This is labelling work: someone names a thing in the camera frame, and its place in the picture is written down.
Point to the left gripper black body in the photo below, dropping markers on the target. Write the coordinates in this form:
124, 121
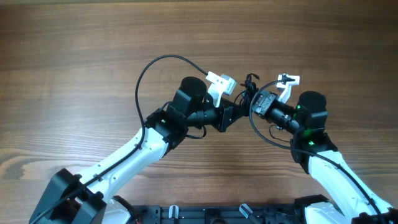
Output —
224, 110

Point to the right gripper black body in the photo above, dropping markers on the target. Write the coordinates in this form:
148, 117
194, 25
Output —
266, 106

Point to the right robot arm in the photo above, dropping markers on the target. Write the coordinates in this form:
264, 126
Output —
352, 201

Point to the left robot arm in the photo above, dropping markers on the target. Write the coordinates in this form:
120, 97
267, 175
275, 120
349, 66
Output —
89, 196

